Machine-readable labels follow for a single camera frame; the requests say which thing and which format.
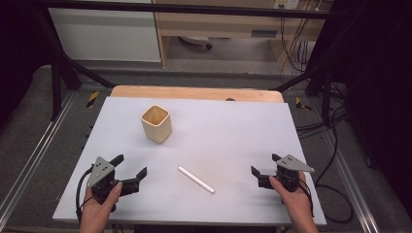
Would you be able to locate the white stick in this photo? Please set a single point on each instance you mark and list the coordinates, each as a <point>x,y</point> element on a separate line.
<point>196,180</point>

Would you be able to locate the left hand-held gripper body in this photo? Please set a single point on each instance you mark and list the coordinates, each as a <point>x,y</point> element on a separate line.
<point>98,171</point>

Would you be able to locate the beige square cup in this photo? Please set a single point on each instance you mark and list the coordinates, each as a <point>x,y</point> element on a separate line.
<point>157,127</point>

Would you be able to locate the person's right hand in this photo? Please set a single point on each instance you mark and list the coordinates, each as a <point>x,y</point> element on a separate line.
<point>291,202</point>

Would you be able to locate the white power strip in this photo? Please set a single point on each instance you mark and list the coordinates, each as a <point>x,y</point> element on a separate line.
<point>286,4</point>

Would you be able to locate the yellow black striped tape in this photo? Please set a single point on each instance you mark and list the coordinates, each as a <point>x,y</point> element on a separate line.
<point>92,99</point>
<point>302,105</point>

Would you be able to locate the person's left hand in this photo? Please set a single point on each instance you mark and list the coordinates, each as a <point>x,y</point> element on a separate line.
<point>97,213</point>

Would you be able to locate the light wooden desk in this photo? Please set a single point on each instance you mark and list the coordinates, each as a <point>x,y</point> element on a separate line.
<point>220,24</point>

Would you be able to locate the wooden table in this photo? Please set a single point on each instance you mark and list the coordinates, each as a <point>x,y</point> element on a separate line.
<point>194,93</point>

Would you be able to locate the white chair base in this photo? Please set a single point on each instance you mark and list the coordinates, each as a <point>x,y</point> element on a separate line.
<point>196,40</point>

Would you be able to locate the dark curtain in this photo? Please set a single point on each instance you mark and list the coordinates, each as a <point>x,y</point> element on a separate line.
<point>382,97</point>
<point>16,48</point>

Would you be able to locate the white cabinet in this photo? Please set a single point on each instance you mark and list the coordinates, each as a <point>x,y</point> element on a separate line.
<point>103,35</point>

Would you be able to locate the black metal frame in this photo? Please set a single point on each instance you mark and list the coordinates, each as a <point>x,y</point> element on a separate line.
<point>194,8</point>

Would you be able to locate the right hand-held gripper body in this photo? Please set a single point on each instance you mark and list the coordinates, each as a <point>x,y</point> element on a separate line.
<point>291,171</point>

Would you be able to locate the aluminium floor rail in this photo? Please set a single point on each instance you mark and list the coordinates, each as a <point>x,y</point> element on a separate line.
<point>32,158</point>
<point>353,187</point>

